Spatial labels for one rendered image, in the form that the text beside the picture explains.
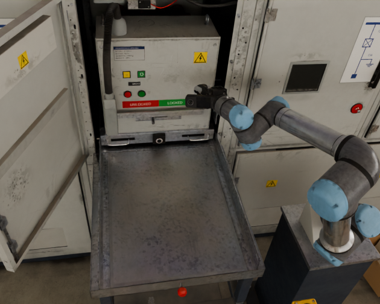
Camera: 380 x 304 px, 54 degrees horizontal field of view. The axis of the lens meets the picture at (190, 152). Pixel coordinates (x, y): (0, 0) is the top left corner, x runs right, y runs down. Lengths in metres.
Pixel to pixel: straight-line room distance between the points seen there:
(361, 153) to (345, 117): 0.86
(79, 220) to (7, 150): 0.94
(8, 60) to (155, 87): 0.67
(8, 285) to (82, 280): 0.41
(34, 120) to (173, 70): 0.59
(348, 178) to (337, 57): 0.77
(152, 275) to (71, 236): 0.96
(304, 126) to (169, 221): 0.64
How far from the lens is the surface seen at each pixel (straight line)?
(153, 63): 1.56
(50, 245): 2.33
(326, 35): 1.66
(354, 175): 1.09
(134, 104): 1.66
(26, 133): 1.32
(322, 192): 1.07
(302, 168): 2.13
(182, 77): 1.61
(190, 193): 1.60
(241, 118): 1.23
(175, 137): 1.79
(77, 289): 2.35
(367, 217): 1.50
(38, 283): 2.42
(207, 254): 1.43
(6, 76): 1.16
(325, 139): 1.21
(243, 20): 1.51
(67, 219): 2.12
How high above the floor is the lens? 2.05
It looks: 42 degrees down
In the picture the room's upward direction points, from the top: 5 degrees clockwise
